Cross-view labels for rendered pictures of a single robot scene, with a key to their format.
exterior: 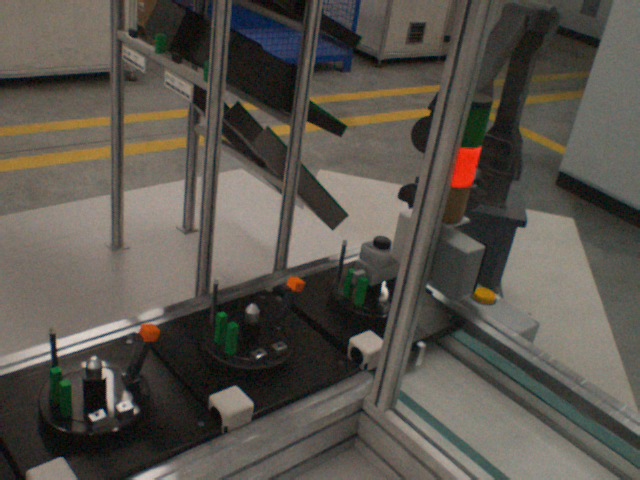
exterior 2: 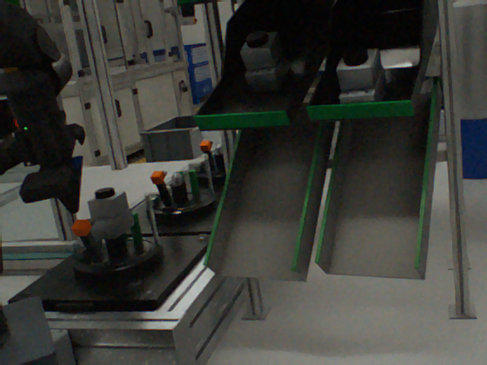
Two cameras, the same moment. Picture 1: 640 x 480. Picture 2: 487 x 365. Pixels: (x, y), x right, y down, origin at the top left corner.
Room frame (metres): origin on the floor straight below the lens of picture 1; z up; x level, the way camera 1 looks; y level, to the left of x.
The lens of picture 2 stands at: (1.97, -0.32, 1.32)
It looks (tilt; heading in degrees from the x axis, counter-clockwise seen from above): 15 degrees down; 148
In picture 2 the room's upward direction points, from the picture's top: 7 degrees counter-clockwise
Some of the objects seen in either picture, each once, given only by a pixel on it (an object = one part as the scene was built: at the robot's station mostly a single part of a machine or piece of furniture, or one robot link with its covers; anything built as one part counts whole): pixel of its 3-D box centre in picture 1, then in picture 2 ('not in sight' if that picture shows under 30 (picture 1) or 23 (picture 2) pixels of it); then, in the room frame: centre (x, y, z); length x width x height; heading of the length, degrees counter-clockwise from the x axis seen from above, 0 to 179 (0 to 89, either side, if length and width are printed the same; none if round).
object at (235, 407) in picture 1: (250, 326); (179, 190); (0.87, 0.08, 1.01); 0.24 x 0.24 x 0.13; 44
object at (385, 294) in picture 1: (370, 297); (118, 258); (1.04, -0.10, 0.98); 0.14 x 0.14 x 0.02
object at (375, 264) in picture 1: (374, 259); (111, 209); (1.04, -0.10, 1.06); 0.08 x 0.04 x 0.07; 134
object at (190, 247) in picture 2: (368, 306); (121, 269); (1.04, -0.10, 0.96); 0.24 x 0.24 x 0.02; 44
